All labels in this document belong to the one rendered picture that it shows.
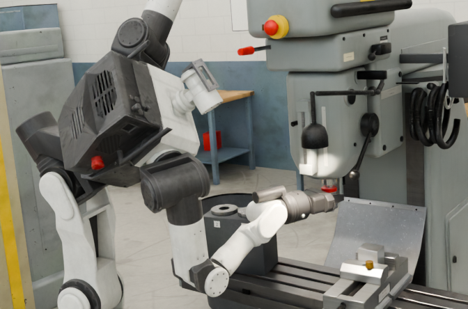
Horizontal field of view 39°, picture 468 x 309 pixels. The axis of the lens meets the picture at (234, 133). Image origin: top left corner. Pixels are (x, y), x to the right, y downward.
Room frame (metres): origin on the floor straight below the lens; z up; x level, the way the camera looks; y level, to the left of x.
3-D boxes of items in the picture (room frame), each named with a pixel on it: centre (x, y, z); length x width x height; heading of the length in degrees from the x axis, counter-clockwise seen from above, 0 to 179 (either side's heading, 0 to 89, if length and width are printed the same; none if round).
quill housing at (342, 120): (1.89, -0.28, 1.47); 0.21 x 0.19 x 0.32; 52
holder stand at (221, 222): (2.08, 0.01, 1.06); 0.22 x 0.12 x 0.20; 64
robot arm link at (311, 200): (1.84, -0.19, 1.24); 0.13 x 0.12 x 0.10; 32
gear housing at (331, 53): (1.92, -0.30, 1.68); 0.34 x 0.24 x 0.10; 142
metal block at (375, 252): (1.81, -0.37, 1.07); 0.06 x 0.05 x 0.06; 55
